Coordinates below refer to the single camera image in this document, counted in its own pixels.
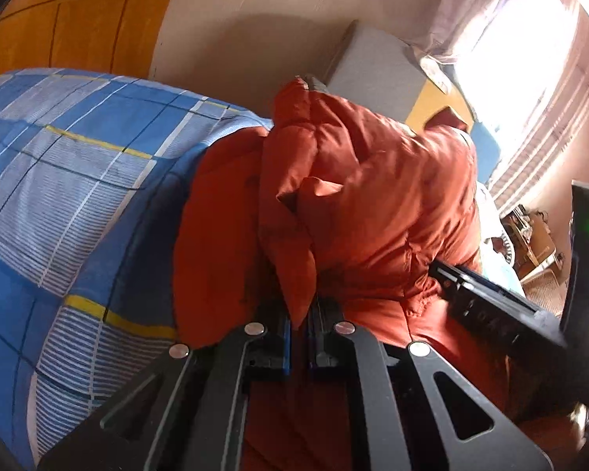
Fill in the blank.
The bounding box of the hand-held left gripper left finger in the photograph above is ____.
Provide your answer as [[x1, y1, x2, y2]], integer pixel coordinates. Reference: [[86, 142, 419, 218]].
[[39, 300, 293, 471]]

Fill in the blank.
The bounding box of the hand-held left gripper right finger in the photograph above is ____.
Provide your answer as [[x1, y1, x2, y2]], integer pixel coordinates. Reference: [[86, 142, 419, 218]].
[[307, 300, 555, 471]]

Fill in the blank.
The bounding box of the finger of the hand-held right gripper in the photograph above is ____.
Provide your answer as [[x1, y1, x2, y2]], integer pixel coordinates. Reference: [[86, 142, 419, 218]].
[[429, 260, 570, 355]]

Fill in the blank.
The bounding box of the orange puffer jacket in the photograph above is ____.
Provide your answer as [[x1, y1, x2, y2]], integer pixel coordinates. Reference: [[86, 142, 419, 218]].
[[173, 76, 589, 471]]

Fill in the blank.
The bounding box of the grey-trimmed white blanket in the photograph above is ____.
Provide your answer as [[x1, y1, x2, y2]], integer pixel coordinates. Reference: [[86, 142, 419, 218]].
[[491, 235, 517, 262]]

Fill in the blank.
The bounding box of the wooden side table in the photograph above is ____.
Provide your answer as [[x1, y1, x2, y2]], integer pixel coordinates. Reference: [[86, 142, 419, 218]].
[[518, 211, 556, 270]]

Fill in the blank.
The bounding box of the cluttered wooden desk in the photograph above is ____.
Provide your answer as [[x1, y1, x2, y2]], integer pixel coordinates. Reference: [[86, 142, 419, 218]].
[[501, 203, 545, 246]]

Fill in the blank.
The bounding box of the white printed pillow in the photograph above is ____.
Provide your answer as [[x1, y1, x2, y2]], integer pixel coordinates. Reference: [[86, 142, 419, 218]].
[[474, 181, 526, 296]]

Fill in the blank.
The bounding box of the pale cloth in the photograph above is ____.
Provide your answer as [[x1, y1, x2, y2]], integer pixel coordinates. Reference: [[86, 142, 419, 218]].
[[419, 53, 465, 95]]

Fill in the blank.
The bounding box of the grey pillow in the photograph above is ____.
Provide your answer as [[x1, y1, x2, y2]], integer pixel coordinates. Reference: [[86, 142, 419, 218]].
[[326, 20, 502, 178]]

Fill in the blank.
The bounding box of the blue plaid bed sheet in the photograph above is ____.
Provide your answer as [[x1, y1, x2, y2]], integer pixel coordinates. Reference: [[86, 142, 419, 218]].
[[0, 69, 276, 469]]

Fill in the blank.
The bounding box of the brown wooden wardrobe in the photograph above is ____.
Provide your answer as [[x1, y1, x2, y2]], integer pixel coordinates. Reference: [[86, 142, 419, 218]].
[[0, 0, 188, 88]]

